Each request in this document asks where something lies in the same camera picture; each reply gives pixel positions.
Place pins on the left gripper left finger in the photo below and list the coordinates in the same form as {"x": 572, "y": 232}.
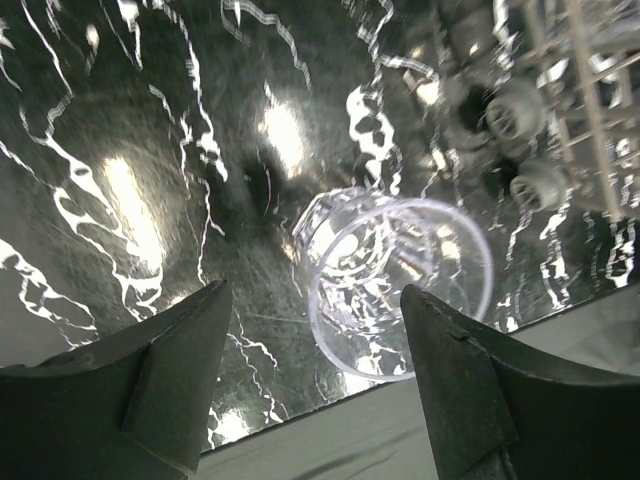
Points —
{"x": 133, "y": 405}

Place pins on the grey wire dish rack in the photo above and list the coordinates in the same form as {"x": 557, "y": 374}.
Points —
{"x": 550, "y": 88}

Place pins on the clear glass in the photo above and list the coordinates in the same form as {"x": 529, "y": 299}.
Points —
{"x": 355, "y": 252}

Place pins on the black marbled mat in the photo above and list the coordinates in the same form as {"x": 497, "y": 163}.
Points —
{"x": 149, "y": 147}

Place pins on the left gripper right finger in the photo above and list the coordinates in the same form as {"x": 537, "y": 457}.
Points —
{"x": 497, "y": 408}

